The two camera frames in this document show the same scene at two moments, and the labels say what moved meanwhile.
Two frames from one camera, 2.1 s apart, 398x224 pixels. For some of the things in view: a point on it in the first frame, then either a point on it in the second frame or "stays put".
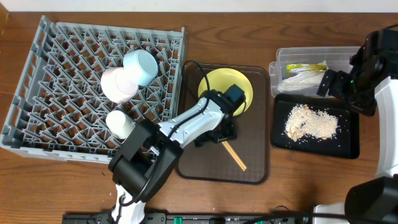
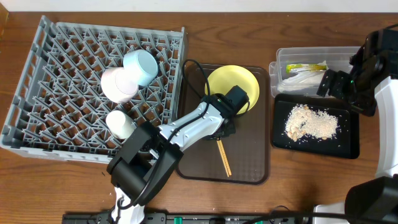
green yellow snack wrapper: (290, 67) stays put
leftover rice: (305, 121) stays put
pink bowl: (118, 85) stays put
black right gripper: (339, 78) stays put
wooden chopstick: (235, 154) -> (225, 157)
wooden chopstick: (232, 155) -> (222, 157)
